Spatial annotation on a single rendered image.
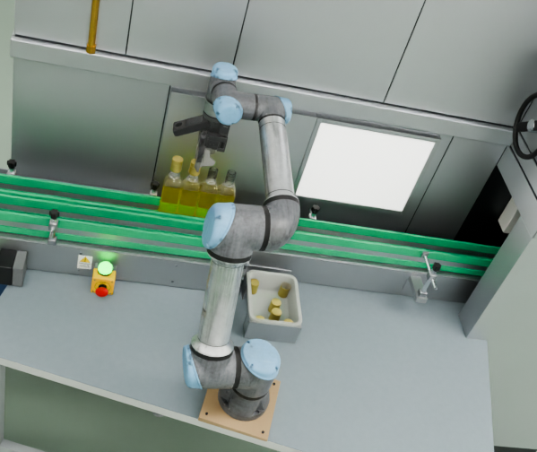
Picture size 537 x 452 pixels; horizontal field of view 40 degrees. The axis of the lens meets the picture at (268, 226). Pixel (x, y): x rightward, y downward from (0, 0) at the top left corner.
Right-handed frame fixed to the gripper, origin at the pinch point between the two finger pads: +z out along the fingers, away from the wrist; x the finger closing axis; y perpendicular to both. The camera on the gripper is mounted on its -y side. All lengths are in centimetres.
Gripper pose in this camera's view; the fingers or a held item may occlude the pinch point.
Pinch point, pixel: (195, 163)
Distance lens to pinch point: 232.3
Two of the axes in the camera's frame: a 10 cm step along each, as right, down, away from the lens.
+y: 9.7, 1.5, 2.0
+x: -0.5, -6.7, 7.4
